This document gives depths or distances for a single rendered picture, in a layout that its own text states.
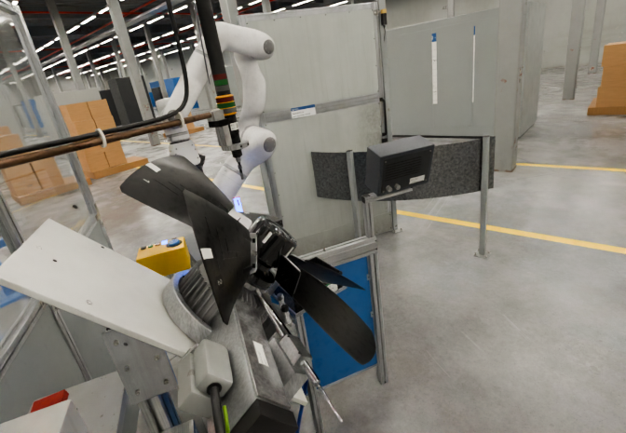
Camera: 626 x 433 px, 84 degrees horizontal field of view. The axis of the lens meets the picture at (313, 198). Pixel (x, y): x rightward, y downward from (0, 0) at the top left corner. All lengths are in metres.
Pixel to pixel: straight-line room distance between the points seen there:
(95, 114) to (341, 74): 6.84
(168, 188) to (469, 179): 2.31
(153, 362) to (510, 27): 4.64
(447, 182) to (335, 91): 1.12
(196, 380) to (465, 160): 2.42
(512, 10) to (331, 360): 4.15
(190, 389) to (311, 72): 2.49
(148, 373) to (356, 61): 2.59
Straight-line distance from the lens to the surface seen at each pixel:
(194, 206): 0.60
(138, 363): 0.91
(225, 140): 0.86
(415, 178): 1.56
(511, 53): 4.87
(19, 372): 1.36
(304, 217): 3.02
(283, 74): 2.78
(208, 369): 0.64
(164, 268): 1.34
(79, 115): 8.93
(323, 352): 1.79
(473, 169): 2.82
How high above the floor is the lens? 1.59
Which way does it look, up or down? 20 degrees down
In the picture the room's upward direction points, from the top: 9 degrees counter-clockwise
